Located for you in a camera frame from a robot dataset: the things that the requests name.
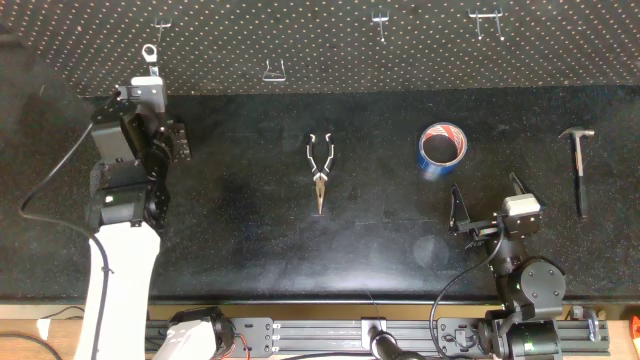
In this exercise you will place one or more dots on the hammer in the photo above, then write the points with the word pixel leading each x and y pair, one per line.
pixel 579 155

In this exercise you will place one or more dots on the pliers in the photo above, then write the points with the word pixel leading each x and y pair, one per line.
pixel 320 192

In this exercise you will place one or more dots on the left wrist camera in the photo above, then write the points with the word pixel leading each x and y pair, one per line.
pixel 150 95

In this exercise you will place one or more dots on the orange object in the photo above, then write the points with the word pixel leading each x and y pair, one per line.
pixel 636 332

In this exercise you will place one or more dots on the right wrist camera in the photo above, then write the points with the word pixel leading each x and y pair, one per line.
pixel 521 205

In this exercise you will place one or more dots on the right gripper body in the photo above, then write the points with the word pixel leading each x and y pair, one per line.
pixel 480 229

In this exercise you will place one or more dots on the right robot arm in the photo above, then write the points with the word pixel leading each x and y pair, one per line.
pixel 542 287

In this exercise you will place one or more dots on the black pegboard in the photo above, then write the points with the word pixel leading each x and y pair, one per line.
pixel 325 50

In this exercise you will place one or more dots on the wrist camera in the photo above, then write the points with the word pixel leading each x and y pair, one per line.
pixel 150 95
pixel 521 205

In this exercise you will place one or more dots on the wrench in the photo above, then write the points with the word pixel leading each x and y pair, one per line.
pixel 150 60

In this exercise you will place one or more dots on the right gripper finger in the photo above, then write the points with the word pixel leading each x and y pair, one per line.
pixel 519 187
pixel 457 210

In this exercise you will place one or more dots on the white tape piece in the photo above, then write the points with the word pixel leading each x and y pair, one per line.
pixel 44 329

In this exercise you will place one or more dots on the roll of blue tape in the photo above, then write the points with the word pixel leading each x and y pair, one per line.
pixel 430 170

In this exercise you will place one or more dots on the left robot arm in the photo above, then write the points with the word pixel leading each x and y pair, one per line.
pixel 125 280

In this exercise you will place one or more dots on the mounting rail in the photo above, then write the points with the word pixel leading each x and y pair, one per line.
pixel 320 337

